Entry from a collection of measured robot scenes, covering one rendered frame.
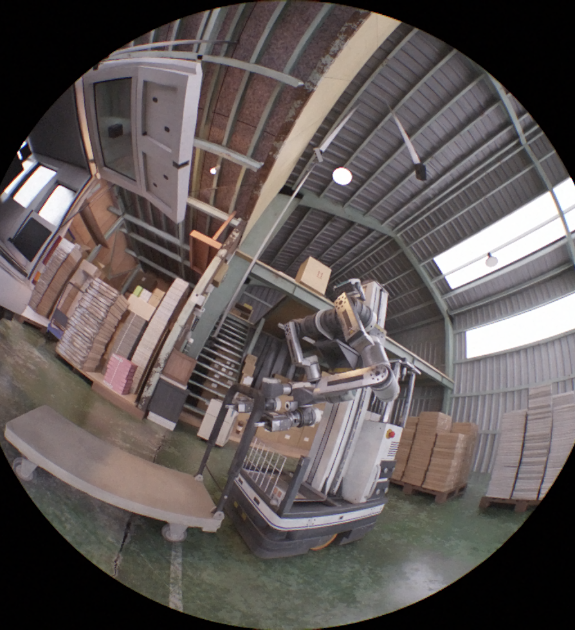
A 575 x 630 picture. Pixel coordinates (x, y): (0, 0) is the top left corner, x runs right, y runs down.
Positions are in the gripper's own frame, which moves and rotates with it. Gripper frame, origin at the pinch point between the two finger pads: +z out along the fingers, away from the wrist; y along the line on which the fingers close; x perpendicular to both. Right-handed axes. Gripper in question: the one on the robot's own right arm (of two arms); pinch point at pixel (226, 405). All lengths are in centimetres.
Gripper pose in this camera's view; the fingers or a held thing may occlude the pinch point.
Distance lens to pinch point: 110.0
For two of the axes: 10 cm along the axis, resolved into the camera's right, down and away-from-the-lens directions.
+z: -8.2, -1.8, -5.4
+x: -0.5, 9.7, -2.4
